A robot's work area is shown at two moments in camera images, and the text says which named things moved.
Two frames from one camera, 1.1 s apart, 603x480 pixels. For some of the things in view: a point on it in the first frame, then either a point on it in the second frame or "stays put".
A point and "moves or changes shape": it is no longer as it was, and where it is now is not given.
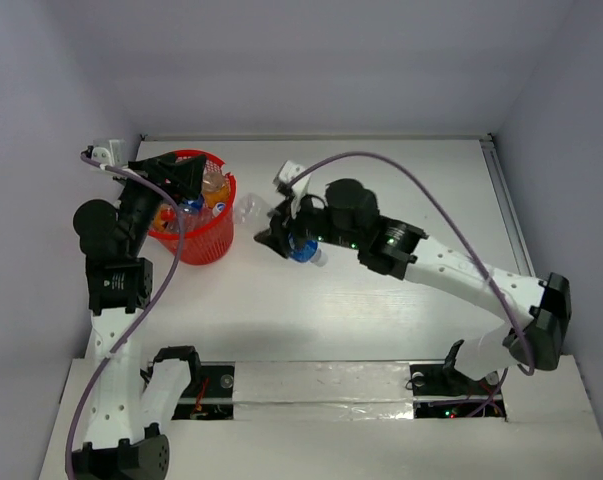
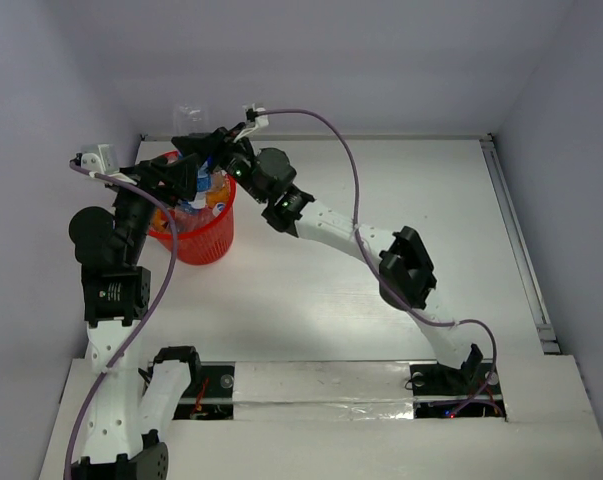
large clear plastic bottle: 218,208 stays put
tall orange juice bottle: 165,214 moves or changes shape
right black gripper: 276,236 to 218,145
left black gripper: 157,173 stays put
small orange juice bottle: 215,189 stays put
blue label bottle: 255,209 to 189,119
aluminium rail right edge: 507,202 stays put
